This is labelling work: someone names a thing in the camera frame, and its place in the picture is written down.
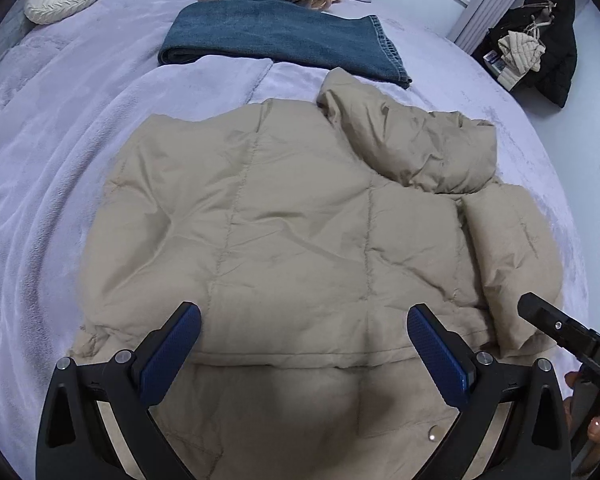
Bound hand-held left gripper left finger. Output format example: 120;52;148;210
37;301;203;480

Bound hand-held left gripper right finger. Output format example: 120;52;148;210
407;303;574;480

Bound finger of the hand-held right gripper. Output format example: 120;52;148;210
517;292;600;378

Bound beige puffer jacket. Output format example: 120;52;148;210
67;66;566;480

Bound black coat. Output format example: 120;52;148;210
472;0;579;109

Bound small blue white box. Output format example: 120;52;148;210
482;50;507;75

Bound beige knit garment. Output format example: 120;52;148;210
495;30;547;92

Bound white pleated curtain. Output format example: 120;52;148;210
447;0;565;56

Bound folded blue jeans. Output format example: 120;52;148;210
157;0;413;90

